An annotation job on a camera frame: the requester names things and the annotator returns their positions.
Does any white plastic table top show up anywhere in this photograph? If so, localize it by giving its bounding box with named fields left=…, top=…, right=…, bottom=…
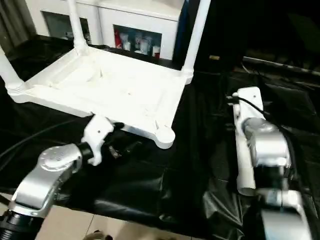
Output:
left=6, top=45, right=195, bottom=151

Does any white plastic table leg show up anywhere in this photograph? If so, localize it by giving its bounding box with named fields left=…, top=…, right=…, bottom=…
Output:
left=67, top=0, right=91, bottom=58
left=0, top=45, right=26, bottom=98
left=181, top=0, right=213, bottom=76
left=231, top=92, right=258, bottom=197

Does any black mat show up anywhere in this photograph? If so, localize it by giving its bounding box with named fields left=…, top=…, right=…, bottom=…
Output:
left=0, top=34, right=320, bottom=240

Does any dark left robot foot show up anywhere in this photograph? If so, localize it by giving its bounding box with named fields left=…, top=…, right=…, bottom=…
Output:
left=85, top=229, right=114, bottom=240

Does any white cabinet with glass doors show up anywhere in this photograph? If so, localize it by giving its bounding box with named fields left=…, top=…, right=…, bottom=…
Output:
left=37, top=0, right=185, bottom=61

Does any dark blue fabric panel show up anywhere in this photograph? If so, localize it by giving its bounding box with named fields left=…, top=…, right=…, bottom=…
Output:
left=172, top=0, right=191, bottom=65

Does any grey curtain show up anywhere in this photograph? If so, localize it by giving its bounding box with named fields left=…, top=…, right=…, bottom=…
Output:
left=0, top=0, right=39, bottom=50

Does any dark metal rod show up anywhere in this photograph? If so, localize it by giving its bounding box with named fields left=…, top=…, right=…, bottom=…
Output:
left=209, top=54, right=320, bottom=76

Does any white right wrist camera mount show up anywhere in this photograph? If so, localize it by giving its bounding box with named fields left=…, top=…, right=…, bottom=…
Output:
left=231, top=85, right=266, bottom=138

